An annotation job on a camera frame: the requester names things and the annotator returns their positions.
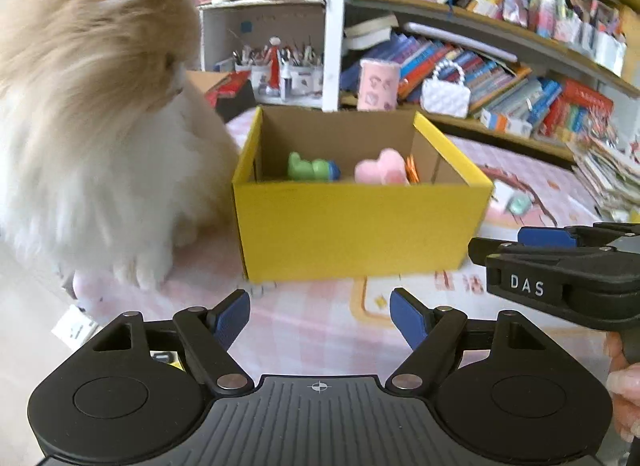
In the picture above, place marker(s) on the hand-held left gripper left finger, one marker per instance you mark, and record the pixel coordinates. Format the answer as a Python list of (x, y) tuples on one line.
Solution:
[(232, 317)]

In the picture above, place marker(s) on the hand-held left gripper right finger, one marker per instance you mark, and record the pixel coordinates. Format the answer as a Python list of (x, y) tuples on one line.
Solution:
[(407, 317)]

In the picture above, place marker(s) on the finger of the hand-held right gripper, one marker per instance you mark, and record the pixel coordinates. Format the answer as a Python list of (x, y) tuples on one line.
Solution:
[(480, 248), (545, 237)]

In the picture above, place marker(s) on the yellow cardboard box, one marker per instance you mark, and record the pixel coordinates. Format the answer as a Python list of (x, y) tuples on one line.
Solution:
[(360, 231)]

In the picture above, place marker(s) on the orange hair clip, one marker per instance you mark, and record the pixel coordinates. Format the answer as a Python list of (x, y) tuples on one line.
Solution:
[(411, 170)]

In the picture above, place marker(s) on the pink plush toy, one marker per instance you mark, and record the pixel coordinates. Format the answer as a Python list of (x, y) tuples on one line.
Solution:
[(380, 170)]

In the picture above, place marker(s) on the green toy figure blue hat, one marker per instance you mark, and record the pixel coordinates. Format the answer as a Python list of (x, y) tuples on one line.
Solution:
[(310, 168)]

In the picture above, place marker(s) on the person's right hand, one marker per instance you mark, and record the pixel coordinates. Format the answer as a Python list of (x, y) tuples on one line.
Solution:
[(627, 396)]

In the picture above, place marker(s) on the pink cartoon desk mat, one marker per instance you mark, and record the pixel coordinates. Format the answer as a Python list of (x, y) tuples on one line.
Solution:
[(310, 306)]

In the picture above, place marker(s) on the stack of papers and booklets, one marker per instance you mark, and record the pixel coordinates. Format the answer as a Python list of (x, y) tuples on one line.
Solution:
[(607, 175)]

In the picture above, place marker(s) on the orange white carton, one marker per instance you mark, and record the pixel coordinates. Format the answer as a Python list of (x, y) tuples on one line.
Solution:
[(505, 124)]

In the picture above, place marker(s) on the upright red dictionary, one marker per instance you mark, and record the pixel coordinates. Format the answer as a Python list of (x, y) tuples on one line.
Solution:
[(557, 118)]

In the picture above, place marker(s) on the flat red dictionary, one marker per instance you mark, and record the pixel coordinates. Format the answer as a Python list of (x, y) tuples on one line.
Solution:
[(590, 93)]

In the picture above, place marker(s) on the white quilted pearl handbag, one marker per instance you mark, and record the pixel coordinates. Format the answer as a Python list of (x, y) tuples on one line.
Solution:
[(445, 95)]

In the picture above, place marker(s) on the white paper card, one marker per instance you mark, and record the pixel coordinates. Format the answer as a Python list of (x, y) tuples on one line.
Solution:
[(75, 327)]

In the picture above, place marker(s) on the pink cartoon pen cup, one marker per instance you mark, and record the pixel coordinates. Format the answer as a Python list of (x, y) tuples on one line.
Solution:
[(377, 85)]

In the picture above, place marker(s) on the white rolled paper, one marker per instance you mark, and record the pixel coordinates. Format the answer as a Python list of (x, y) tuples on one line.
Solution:
[(460, 40)]

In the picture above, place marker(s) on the red booklet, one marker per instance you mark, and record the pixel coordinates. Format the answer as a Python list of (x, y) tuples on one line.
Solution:
[(227, 85)]

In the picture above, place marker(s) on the fluffy cream white cat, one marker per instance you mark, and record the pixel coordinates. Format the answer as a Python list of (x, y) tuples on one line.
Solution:
[(90, 120)]

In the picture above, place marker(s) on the white pen holders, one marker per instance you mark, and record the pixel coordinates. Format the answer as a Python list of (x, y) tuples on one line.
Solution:
[(300, 73)]

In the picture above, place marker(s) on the red tassel doll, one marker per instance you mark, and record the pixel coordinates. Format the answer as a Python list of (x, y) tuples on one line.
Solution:
[(274, 65)]

